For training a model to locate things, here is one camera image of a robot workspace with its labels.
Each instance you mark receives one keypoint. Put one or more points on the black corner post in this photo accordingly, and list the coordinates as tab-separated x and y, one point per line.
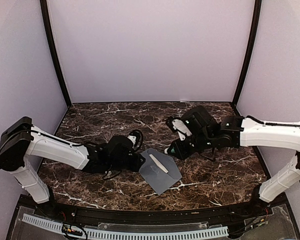
248	52
53	52

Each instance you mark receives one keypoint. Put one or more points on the light blue slotted cable duct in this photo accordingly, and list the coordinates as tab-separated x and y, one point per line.
133	232

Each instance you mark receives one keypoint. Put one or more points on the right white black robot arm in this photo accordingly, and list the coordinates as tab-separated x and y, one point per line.
199	131

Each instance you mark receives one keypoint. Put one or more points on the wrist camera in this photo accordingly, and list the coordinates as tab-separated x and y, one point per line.
178	126
135	140

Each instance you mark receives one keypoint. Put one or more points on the left black corner post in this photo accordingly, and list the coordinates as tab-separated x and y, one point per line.
53	52

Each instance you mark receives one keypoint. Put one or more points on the black curved front rail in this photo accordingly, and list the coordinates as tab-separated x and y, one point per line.
93	205

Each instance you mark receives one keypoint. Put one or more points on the right black corner post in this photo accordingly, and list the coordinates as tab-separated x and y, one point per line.
248	52

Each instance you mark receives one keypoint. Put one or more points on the grey blue envelope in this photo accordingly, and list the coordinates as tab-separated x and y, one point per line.
154	176

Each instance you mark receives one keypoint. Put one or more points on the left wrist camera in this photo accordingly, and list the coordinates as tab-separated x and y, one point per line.
135	140

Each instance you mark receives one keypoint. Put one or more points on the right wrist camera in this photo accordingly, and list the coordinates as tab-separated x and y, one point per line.
178	126

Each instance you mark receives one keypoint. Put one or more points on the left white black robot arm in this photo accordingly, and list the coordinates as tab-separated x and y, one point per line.
23	139

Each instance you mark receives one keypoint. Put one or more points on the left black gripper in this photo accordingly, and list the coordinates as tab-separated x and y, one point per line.
136	165

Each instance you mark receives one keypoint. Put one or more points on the white letter paper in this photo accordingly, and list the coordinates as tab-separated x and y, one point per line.
155	159

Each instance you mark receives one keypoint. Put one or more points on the green white glue stick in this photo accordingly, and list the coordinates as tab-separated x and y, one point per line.
170	151

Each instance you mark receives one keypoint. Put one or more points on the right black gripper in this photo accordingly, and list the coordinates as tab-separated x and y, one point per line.
181	153

